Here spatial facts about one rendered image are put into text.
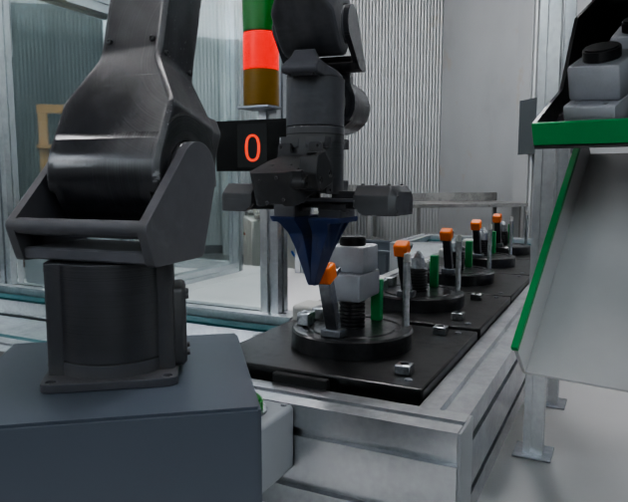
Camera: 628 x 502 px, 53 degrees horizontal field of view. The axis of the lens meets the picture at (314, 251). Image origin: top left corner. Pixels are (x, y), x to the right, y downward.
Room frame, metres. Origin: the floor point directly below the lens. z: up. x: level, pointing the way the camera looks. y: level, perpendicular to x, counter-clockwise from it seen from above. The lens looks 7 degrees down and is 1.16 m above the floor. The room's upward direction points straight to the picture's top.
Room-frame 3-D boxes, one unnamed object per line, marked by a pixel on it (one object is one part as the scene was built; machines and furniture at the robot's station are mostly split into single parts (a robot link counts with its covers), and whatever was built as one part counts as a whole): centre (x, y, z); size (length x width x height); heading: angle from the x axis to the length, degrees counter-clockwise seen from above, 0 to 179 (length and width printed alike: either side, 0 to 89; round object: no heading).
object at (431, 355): (0.71, -0.04, 0.96); 0.24 x 0.24 x 0.02; 64
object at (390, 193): (0.63, 0.00, 1.17); 0.19 x 0.06 x 0.08; 64
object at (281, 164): (0.57, 0.02, 1.17); 0.07 x 0.07 x 0.06; 61
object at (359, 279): (0.72, -0.05, 1.06); 0.08 x 0.04 x 0.07; 154
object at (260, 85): (0.90, 0.07, 1.28); 0.05 x 0.05 x 0.05
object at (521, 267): (1.38, -0.37, 1.01); 0.24 x 0.24 x 0.13; 64
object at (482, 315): (0.94, -0.16, 1.01); 0.24 x 0.24 x 0.13; 64
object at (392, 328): (0.71, -0.04, 0.98); 0.14 x 0.14 x 0.02
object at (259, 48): (0.90, 0.07, 1.33); 0.05 x 0.05 x 0.05
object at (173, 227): (0.33, 0.11, 1.15); 0.09 x 0.07 x 0.06; 70
